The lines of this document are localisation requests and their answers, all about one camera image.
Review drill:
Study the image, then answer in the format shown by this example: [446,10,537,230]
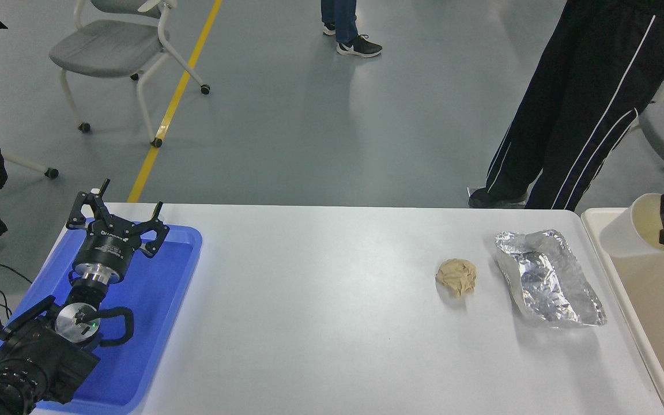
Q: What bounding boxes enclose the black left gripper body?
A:
[73,221,144,277]

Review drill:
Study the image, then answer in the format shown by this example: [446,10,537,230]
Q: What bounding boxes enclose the white paper cup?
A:
[599,193,664,258]

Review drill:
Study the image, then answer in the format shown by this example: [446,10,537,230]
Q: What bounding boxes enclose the large pale bin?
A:
[581,207,664,414]

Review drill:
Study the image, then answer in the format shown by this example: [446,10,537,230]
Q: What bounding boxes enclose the blue plastic tray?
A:
[0,218,203,414]

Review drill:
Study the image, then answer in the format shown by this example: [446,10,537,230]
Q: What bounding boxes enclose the white chair leg with castor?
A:
[3,153,59,178]

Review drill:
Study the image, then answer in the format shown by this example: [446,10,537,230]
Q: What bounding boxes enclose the crumpled silver foil tray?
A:
[495,229,608,327]

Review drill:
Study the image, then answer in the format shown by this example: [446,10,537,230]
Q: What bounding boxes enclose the crumpled tan paper ball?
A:
[436,258,477,297]

